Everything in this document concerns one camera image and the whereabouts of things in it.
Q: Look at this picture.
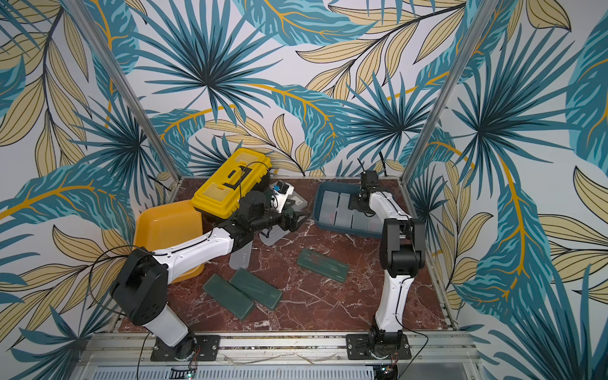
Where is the teal plastic tray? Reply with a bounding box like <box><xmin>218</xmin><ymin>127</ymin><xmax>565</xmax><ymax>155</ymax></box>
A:
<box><xmin>313</xmin><ymin>181</ymin><xmax>383</xmax><ymax>238</ymax></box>

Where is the clear ribbed case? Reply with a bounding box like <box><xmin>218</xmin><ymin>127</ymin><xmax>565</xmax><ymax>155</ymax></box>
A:
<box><xmin>229</xmin><ymin>241</ymin><xmax>253</xmax><ymax>271</ymax></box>
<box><xmin>351</xmin><ymin>212</ymin><xmax>371</xmax><ymax>231</ymax></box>

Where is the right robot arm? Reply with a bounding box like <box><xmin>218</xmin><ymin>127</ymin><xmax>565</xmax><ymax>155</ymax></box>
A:
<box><xmin>348</xmin><ymin>170</ymin><xmax>426</xmax><ymax>357</ymax></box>

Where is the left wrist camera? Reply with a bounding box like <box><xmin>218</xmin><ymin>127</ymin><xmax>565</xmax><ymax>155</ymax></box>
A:
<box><xmin>271</xmin><ymin>180</ymin><xmax>295</xmax><ymax>213</ymax></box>

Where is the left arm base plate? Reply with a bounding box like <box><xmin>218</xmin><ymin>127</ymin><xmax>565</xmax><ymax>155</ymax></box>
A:
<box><xmin>150</xmin><ymin>333</ymin><xmax>221</xmax><ymax>363</ymax></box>

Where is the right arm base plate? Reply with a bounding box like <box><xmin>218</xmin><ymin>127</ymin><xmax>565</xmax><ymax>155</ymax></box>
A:
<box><xmin>346</xmin><ymin>331</ymin><xmax>412</xmax><ymax>360</ymax></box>

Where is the yellow black toolbox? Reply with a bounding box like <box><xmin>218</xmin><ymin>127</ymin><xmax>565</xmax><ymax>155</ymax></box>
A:
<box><xmin>191</xmin><ymin>148</ymin><xmax>272</xmax><ymax>221</ymax></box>

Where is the yellow plastic tray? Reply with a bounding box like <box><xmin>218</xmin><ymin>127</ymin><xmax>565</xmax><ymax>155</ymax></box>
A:
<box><xmin>132</xmin><ymin>199</ymin><xmax>205</xmax><ymax>285</ymax></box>

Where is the clear case with red pen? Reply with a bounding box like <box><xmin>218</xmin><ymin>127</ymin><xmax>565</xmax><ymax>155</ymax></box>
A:
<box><xmin>318</xmin><ymin>191</ymin><xmax>339</xmax><ymax>226</ymax></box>

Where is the aluminium front rail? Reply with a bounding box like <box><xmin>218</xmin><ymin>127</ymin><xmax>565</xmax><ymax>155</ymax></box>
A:
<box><xmin>71</xmin><ymin>330</ymin><xmax>488</xmax><ymax>379</ymax></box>

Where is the green pencil case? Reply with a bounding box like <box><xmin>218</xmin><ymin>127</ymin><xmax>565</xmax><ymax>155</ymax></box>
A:
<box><xmin>297</xmin><ymin>249</ymin><xmax>350</xmax><ymax>283</ymax></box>
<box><xmin>230</xmin><ymin>269</ymin><xmax>283</xmax><ymax>310</ymax></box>
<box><xmin>203</xmin><ymin>274</ymin><xmax>255</xmax><ymax>320</ymax></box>

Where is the clear case with barcode label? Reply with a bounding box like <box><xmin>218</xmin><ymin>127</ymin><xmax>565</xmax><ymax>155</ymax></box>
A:
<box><xmin>288</xmin><ymin>192</ymin><xmax>308</xmax><ymax>212</ymax></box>

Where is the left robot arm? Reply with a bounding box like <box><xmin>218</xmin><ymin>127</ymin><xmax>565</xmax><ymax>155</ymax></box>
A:
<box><xmin>109</xmin><ymin>191</ymin><xmax>308</xmax><ymax>361</ymax></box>

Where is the clear rectangular case front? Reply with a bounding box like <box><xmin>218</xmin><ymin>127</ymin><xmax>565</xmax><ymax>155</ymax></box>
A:
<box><xmin>335</xmin><ymin>193</ymin><xmax>354</xmax><ymax>229</ymax></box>

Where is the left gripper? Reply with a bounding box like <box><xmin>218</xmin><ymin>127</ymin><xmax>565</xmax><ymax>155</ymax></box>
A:
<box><xmin>252</xmin><ymin>199</ymin><xmax>311</xmax><ymax>231</ymax></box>

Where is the clear case stack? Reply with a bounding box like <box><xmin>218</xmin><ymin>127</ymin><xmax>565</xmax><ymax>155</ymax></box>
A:
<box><xmin>259</xmin><ymin>226</ymin><xmax>290</xmax><ymax>246</ymax></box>
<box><xmin>368</xmin><ymin>215</ymin><xmax>383</xmax><ymax>234</ymax></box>

